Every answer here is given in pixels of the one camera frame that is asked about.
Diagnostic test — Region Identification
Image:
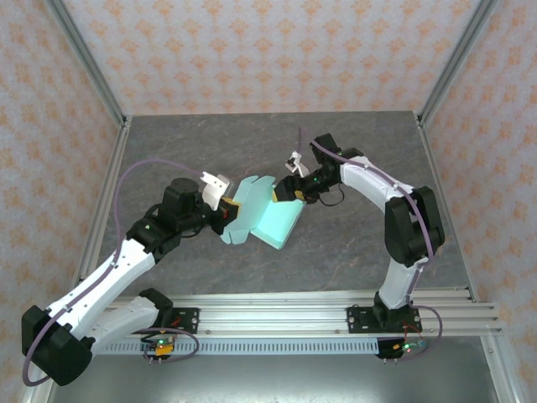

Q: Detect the teal paper box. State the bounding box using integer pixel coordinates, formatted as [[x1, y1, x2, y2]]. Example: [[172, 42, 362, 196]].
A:
[[218, 175, 306, 252]]

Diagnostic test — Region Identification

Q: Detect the grey metal sheet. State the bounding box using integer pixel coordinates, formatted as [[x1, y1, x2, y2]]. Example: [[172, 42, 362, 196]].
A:
[[45, 354, 503, 403]]

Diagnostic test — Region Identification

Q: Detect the aluminium table side rail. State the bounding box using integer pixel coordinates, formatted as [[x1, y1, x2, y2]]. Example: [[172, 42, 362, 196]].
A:
[[75, 116, 133, 289], [414, 112, 479, 304]]

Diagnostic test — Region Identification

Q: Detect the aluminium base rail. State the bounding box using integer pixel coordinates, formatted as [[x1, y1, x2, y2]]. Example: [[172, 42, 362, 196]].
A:
[[100, 287, 504, 338]]

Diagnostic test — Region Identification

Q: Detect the grey slotted cable duct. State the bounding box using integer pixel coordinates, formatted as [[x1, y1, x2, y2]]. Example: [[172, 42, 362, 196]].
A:
[[91, 338, 381, 356]]

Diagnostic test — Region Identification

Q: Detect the aluminium frame post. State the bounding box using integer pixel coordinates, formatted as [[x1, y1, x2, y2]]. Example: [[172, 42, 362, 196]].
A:
[[44, 0, 128, 128], [419, 0, 500, 125]]

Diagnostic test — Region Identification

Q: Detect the aluminium lower frame rail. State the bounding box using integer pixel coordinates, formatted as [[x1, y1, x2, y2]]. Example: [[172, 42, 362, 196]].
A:
[[20, 375, 58, 403], [480, 335, 521, 403]]

